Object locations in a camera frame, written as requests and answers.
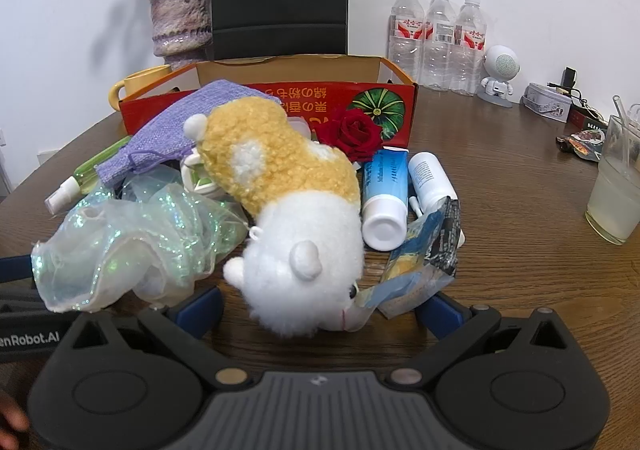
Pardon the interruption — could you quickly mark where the printed tin box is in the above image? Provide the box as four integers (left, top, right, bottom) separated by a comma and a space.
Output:
520, 82, 573, 123

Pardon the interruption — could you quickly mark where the clear drinking straw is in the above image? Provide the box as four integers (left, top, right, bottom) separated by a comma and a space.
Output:
614, 95, 632, 166

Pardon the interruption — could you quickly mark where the dark red small box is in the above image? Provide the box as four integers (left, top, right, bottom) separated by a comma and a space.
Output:
570, 105, 608, 131

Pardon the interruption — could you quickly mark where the red artificial rose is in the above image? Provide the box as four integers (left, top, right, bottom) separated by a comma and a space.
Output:
314, 109, 385, 163

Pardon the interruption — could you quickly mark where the purple knitted pouch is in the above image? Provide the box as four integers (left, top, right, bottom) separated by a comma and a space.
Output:
96, 79, 283, 188

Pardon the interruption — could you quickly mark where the blue snack packet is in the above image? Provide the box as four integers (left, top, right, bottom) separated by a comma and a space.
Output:
357, 197, 461, 318

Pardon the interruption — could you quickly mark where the glass of pale drink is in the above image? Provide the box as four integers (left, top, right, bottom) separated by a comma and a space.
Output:
585, 115, 640, 246

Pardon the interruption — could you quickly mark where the black plug adapter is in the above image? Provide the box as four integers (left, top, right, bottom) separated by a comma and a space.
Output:
547, 66, 583, 96

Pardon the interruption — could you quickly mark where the white and green dispenser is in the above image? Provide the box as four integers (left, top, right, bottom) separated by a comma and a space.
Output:
179, 155, 226, 198

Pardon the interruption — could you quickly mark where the white spray bottle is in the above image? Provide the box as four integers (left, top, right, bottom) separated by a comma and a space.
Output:
407, 151, 466, 246

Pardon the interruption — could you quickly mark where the blue and white tube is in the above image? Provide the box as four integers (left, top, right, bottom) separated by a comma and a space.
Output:
361, 148, 411, 251

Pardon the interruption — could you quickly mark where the orange and white plush toy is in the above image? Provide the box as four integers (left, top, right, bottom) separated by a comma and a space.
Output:
182, 97, 366, 333

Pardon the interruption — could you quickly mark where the iridescent organza bag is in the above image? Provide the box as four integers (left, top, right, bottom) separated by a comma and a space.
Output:
31, 165, 251, 313

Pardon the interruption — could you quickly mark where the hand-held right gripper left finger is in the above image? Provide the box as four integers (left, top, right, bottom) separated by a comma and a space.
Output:
65, 287, 251, 388

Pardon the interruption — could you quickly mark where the yellow mug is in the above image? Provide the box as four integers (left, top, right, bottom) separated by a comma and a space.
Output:
111, 64, 173, 108

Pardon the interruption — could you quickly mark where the purple textured vase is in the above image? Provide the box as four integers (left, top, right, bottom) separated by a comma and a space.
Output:
149, 0, 213, 72

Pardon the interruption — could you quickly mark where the clear water bottle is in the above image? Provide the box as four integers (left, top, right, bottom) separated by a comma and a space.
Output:
422, 0, 457, 92
388, 0, 426, 86
450, 0, 488, 96

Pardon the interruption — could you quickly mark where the red cardboard box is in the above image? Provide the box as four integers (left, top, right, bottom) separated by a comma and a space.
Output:
119, 54, 418, 151

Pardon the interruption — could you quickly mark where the green spray bottle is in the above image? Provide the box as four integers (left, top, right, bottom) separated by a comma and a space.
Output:
44, 135, 133, 216

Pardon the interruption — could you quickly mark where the person's left hand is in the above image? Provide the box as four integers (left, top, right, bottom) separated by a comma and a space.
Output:
0, 387, 31, 450

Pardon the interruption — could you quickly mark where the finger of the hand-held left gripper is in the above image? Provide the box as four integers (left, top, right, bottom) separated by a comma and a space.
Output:
0, 255, 37, 283
0, 286, 56, 315

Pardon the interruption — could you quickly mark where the translucent plastic box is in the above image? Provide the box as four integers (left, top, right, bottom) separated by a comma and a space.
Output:
286, 115, 315, 136

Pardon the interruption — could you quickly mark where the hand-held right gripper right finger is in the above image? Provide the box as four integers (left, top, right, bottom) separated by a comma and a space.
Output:
382, 292, 571, 388

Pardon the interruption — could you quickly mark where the crumpled snack wrapper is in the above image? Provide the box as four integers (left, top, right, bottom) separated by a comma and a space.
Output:
556, 129, 608, 163

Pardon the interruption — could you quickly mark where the white robot figure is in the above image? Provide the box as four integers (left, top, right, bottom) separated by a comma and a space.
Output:
476, 45, 521, 108

